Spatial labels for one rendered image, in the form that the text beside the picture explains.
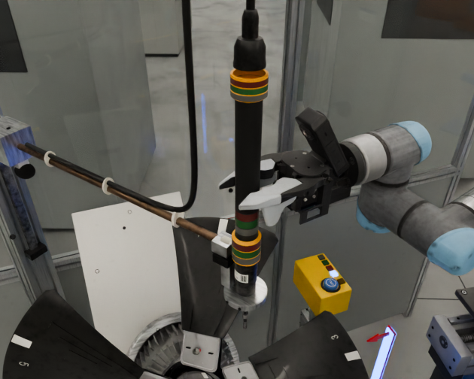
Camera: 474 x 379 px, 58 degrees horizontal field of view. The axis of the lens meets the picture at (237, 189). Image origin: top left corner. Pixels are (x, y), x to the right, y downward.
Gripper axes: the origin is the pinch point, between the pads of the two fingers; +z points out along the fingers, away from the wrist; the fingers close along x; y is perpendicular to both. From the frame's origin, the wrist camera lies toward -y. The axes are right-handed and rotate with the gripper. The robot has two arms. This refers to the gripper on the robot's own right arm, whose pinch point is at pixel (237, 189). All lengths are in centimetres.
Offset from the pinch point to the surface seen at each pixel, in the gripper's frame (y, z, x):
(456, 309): 165, -169, 36
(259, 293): 19.7, -2.9, -2.3
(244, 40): -19.6, -0.2, -1.0
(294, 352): 46.6, -14.2, 0.2
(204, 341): 38.4, 3.3, 6.8
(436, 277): 165, -180, 59
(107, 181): 10.2, 11.5, 26.5
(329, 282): 57, -41, 18
